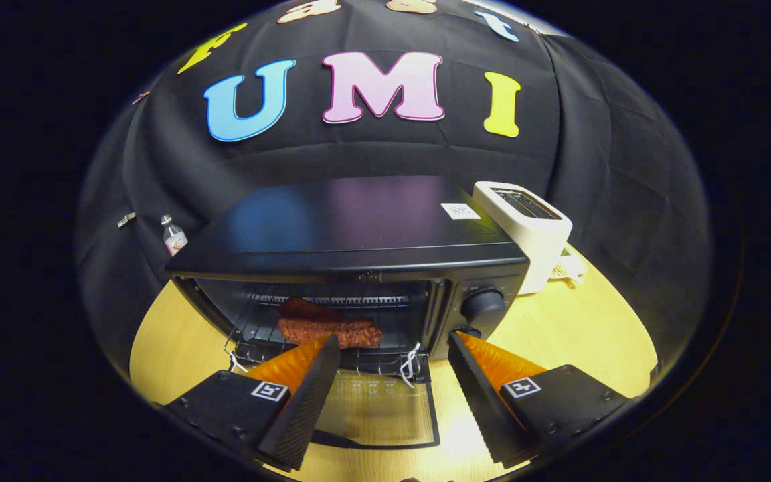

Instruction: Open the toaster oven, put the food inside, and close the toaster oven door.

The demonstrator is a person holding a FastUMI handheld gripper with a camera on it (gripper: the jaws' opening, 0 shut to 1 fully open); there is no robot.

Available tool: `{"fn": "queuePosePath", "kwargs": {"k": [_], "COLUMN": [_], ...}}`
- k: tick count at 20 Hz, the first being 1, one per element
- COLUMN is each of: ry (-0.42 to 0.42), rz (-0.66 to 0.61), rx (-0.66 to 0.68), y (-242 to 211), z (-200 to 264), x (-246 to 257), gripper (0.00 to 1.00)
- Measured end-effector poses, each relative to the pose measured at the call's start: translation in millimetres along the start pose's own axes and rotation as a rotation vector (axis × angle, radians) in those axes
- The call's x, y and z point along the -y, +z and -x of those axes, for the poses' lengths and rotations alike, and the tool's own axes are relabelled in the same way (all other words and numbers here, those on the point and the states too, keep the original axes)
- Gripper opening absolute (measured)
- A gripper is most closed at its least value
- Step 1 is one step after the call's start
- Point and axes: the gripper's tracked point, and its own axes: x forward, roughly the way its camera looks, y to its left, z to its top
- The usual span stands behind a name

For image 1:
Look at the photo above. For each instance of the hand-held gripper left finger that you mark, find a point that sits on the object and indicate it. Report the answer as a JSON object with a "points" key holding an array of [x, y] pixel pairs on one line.
{"points": [[305, 402]]}

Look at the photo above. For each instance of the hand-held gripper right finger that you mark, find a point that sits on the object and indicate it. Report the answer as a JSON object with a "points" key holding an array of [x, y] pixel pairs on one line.
{"points": [[479, 395]]}

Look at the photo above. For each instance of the reddish brown meat slice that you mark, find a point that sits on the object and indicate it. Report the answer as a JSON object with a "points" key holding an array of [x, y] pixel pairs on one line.
{"points": [[332, 328]]}

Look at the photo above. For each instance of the black toaster oven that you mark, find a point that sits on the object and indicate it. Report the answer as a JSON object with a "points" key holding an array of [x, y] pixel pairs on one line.
{"points": [[359, 221]]}

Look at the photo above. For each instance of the white bread toaster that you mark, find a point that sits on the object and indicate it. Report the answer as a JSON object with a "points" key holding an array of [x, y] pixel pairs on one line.
{"points": [[533, 234]]}

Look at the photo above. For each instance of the white divided dish of beans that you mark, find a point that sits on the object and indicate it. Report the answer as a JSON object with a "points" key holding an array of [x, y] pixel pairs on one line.
{"points": [[569, 269]]}

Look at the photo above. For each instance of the clear plastic bottle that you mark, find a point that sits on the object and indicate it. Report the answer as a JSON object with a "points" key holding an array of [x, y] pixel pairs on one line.
{"points": [[174, 239]]}

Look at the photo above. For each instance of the silver clip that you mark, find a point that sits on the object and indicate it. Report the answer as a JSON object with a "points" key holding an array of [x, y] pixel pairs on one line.
{"points": [[126, 219]]}

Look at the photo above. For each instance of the pink clip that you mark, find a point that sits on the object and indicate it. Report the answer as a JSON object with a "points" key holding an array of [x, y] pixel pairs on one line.
{"points": [[140, 98]]}

